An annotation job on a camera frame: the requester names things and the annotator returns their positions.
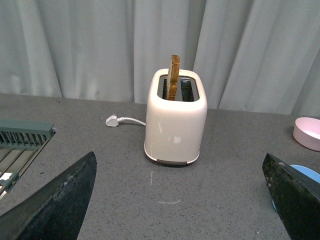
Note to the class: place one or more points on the white power plug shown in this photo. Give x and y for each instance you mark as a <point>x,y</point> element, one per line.
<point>112,121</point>

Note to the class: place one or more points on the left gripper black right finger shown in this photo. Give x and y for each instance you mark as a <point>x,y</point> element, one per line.
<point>299,225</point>

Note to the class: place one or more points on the grey curtain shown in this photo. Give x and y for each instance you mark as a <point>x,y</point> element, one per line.
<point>251,55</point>

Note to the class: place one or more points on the pink plastic bowl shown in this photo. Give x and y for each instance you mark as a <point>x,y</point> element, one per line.
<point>307,132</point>

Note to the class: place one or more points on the cream white toaster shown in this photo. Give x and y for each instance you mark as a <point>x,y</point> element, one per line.
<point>174,129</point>

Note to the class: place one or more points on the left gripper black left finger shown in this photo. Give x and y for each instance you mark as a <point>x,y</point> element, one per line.
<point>57,210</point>

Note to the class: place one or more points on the green dish rack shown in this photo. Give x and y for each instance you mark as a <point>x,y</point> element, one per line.
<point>20,143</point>

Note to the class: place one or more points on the brown toast slice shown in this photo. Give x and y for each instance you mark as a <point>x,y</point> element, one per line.
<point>172,77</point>

